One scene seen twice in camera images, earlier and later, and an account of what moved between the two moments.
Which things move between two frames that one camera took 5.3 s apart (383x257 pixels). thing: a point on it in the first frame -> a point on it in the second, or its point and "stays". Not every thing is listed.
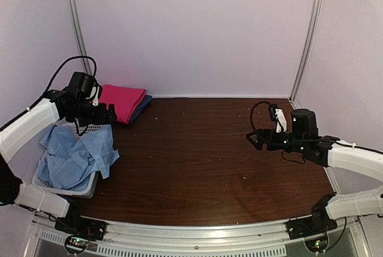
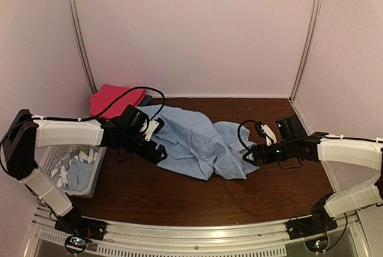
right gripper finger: [253, 134] -> [249, 156]
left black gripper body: [86, 116] -> [132, 146]
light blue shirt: [69, 164] -> [195, 146]
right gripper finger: [257, 144] -> [251, 159]
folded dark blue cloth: [142, 106] stays
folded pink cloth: [126, 100] stays
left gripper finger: [111, 116] -> [162, 153]
